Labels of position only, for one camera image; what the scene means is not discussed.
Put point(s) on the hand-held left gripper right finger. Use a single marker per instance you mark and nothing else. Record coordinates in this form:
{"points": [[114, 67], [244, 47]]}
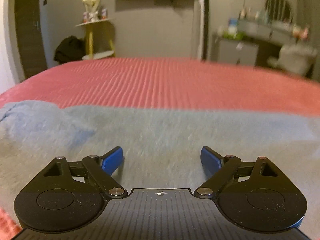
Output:
{"points": [[209, 160]]}

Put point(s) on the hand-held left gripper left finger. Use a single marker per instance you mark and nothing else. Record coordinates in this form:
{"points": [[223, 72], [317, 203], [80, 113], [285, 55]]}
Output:
{"points": [[113, 160]]}

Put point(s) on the grey fleece pants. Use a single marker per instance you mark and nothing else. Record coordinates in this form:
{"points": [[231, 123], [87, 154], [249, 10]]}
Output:
{"points": [[160, 130]]}

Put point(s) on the red ribbed bedspread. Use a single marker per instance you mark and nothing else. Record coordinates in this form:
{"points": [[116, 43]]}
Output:
{"points": [[160, 85]]}

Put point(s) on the grey cabinet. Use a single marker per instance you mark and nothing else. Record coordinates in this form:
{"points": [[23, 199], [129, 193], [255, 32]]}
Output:
{"points": [[235, 51]]}

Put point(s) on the black bag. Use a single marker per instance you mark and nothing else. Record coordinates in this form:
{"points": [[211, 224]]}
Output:
{"points": [[68, 50]]}

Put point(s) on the yellow side table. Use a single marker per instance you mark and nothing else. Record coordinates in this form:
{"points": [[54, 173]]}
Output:
{"points": [[89, 40]]}

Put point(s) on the green packet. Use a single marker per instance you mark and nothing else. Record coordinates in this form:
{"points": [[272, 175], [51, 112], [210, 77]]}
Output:
{"points": [[232, 35]]}

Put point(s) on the white upholstered chair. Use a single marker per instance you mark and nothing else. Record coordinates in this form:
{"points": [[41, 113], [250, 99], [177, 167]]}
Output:
{"points": [[293, 57]]}

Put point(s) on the blue and white box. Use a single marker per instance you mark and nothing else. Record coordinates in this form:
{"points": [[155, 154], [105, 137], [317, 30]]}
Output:
{"points": [[232, 25]]}

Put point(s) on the grey vanity dresser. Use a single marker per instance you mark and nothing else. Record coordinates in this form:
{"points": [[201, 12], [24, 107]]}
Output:
{"points": [[272, 33]]}

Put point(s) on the small printed can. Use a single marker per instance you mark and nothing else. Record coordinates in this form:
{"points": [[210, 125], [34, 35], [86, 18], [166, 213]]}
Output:
{"points": [[104, 14], [85, 17]]}

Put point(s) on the dark wooden door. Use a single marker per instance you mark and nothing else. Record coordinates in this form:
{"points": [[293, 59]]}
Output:
{"points": [[28, 30]]}

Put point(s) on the pink toy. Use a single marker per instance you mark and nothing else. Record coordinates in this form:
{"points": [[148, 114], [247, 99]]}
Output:
{"points": [[303, 32]]}

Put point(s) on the cream wrapped bouquet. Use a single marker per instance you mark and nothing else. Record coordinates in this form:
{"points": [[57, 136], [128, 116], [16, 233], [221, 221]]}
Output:
{"points": [[92, 1]]}

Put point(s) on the round vanity mirror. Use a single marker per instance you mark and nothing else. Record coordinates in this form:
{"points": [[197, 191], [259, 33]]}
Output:
{"points": [[278, 7]]}

